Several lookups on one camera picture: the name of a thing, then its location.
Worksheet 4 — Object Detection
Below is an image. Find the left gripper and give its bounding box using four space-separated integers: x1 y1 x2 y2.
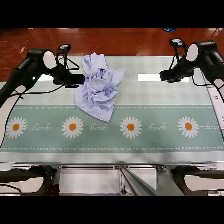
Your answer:
52 68 86 89

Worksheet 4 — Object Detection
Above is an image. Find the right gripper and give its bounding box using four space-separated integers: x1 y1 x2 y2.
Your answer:
159 61 196 84

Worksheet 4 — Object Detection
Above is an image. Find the lavender shirt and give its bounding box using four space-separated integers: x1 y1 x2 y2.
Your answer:
73 52 126 123

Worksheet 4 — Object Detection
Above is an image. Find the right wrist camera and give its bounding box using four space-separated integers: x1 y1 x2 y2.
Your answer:
168 37 188 64

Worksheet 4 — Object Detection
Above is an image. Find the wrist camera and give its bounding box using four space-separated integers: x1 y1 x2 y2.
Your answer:
168 37 188 64
55 43 81 71

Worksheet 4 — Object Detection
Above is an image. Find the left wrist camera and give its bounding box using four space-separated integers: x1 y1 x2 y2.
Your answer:
55 43 81 71

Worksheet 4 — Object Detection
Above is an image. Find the silver frame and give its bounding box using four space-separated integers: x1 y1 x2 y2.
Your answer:
0 161 224 197

